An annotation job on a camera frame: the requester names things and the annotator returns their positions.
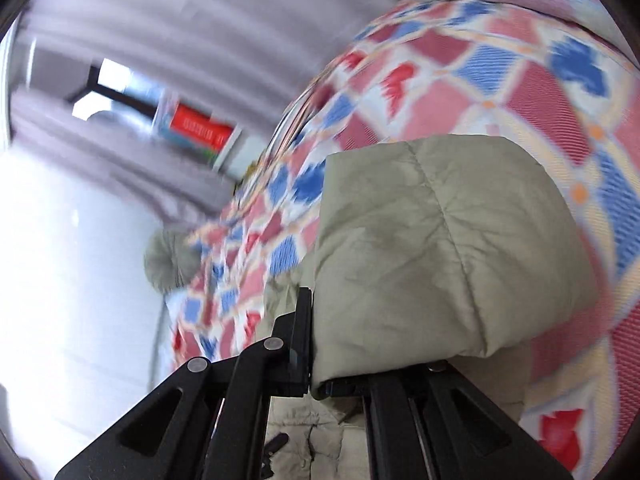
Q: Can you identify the lavender curtain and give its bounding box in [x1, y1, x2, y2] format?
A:
[10, 0, 406, 223]

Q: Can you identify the red and white poster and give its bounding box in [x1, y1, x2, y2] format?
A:
[151, 91, 244, 172]

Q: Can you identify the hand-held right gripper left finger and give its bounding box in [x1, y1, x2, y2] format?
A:
[54, 286, 315, 480]

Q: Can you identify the window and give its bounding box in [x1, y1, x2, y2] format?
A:
[71, 57, 168, 122]

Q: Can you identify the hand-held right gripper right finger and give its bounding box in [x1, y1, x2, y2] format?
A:
[311, 359, 575, 480]

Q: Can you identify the round grey pleated cushion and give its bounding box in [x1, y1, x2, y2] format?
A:
[143, 227, 201, 294]

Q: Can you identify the khaki puffer jacket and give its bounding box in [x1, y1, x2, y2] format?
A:
[252, 135, 608, 480]

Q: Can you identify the leaf print checkered blanket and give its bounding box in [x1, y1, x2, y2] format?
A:
[167, 0, 640, 480]

